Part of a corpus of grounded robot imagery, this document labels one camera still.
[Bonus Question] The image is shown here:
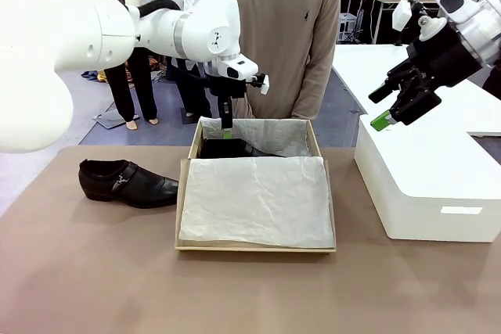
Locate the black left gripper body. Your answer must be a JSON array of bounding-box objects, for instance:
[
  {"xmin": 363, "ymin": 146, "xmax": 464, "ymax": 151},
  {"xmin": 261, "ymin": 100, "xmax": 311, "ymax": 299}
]
[{"xmin": 206, "ymin": 70, "xmax": 248, "ymax": 99}]

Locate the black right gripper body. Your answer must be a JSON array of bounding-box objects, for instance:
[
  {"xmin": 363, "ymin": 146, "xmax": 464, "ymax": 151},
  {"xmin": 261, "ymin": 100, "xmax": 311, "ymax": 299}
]
[{"xmin": 406, "ymin": 23, "xmax": 483, "ymax": 88}]

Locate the black leather buckle shoe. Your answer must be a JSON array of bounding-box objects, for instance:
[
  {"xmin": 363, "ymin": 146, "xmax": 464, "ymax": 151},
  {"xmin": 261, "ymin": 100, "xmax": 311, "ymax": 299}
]
[
  {"xmin": 200, "ymin": 137, "xmax": 290, "ymax": 160},
  {"xmin": 77, "ymin": 159, "xmax": 180, "ymax": 210}
]

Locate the white tissue wrapping paper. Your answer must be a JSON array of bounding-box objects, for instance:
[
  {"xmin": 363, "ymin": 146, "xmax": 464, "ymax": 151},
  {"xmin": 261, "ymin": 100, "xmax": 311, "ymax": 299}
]
[{"xmin": 178, "ymin": 117, "xmax": 337, "ymax": 250}]

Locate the brown cardboard shoe box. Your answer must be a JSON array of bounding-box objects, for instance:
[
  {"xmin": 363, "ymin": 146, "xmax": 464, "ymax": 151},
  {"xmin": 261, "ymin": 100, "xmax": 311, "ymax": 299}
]
[{"xmin": 175, "ymin": 116, "xmax": 338, "ymax": 253}]

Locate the person in dark clothes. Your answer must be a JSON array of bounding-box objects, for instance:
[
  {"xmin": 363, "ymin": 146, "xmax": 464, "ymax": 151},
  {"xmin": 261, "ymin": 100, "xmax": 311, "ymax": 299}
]
[{"xmin": 481, "ymin": 71, "xmax": 501, "ymax": 101}]

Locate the person in beige sweater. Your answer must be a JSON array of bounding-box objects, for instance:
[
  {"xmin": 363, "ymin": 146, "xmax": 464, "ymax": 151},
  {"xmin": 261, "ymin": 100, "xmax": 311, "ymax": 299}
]
[{"xmin": 206, "ymin": 0, "xmax": 341, "ymax": 120}]

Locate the white plastic crate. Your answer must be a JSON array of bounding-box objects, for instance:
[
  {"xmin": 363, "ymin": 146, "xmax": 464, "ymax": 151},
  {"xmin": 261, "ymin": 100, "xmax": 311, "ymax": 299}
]
[{"xmin": 336, "ymin": 13, "xmax": 359, "ymax": 42}]

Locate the white plastic storage bin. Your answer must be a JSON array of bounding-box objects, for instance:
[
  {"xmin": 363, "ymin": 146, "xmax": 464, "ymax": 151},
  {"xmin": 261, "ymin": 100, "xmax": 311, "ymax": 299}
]
[{"xmin": 354, "ymin": 113, "xmax": 501, "ymax": 244}]

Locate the grey workbench with robots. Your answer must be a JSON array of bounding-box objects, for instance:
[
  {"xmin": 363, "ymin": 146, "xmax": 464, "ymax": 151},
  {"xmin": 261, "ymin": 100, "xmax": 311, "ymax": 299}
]
[{"xmin": 351, "ymin": 0, "xmax": 443, "ymax": 45}]

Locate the mannequin with cream jacket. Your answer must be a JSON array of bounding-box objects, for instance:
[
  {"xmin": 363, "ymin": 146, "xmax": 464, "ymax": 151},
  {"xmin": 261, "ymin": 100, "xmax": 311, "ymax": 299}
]
[{"xmin": 58, "ymin": 0, "xmax": 160, "ymax": 131}]

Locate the pile of colourful clothes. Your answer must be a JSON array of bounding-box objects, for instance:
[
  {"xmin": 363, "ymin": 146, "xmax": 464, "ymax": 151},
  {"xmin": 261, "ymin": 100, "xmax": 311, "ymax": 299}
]
[{"xmin": 81, "ymin": 58, "xmax": 169, "ymax": 84}]

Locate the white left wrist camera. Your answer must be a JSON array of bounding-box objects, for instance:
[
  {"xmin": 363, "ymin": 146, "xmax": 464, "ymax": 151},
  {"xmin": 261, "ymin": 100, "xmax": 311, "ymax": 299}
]
[{"xmin": 256, "ymin": 73, "xmax": 271, "ymax": 96}]

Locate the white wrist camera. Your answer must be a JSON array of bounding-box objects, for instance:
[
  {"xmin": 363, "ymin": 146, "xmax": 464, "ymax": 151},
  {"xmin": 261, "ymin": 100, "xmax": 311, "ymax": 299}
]
[
  {"xmin": 256, "ymin": 73, "xmax": 271, "ymax": 96},
  {"xmin": 392, "ymin": 0, "xmax": 413, "ymax": 33}
]

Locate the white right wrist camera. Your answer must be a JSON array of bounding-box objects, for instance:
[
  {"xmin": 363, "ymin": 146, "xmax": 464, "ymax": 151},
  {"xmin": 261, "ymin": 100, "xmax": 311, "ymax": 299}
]
[{"xmin": 392, "ymin": 0, "xmax": 413, "ymax": 33}]

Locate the grey mannequin base plate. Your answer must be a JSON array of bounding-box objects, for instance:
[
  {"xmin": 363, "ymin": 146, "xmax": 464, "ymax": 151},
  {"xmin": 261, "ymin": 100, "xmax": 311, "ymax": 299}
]
[{"xmin": 93, "ymin": 110, "xmax": 141, "ymax": 130}]

